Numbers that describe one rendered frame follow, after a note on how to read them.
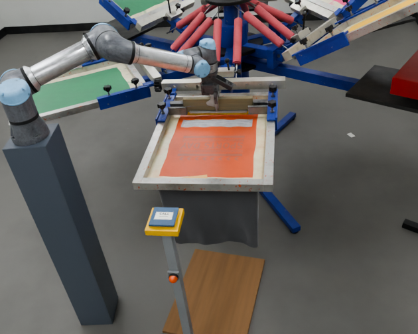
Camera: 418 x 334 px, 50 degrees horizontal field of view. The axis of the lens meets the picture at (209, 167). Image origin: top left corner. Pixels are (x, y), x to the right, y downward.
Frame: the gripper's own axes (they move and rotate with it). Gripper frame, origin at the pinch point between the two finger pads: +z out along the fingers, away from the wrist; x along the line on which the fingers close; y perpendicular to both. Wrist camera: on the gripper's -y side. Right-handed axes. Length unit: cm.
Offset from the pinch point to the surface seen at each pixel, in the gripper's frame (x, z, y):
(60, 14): -412, 75, 287
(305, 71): -56, 9, -46
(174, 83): -21.4, -3.4, 26.7
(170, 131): 15.3, 4.9, 22.8
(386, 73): -45, 7, -90
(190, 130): 14.1, 5.1, 13.1
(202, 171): 47.6, 5.0, 2.2
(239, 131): 15.7, 5.3, -11.6
